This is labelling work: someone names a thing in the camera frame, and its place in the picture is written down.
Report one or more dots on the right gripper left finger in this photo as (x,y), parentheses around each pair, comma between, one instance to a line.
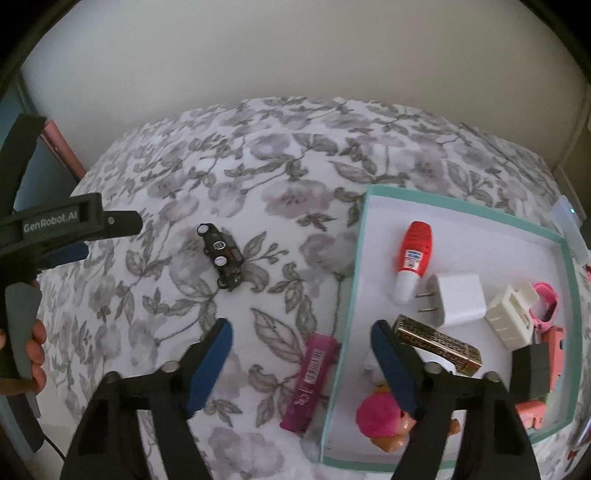
(107,442)

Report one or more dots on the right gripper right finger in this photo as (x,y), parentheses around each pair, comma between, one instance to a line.
(494,441)

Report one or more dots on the coral blue toy boat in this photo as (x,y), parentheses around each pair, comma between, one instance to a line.
(532,413)

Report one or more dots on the black plug adapter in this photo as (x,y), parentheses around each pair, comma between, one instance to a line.
(530,375)

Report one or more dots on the brown pink toy dog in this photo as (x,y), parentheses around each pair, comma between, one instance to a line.
(381,420)

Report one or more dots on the gold patterned harmonica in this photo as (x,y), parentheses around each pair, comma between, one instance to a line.
(464,357)

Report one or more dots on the white plastic clip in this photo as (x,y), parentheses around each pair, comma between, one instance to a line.
(509,315)

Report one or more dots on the white plug charger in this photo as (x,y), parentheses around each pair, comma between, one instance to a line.
(453,299)

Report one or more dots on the magenta lip balm tube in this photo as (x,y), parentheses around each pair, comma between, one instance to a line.
(322,350)

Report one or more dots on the black toy car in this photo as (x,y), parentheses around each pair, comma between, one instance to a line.
(227,259)

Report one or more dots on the red white glue bottle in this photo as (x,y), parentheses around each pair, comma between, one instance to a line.
(413,260)

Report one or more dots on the person's left hand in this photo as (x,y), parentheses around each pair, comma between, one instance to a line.
(35,353)

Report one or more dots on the pink pole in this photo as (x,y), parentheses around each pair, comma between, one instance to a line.
(55,141)

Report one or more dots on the teal white storage box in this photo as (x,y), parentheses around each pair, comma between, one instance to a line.
(442,261)

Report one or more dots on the floral grey white blanket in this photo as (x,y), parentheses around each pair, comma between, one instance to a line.
(286,177)

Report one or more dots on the white translucent device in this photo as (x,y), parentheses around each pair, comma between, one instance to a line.
(568,221)

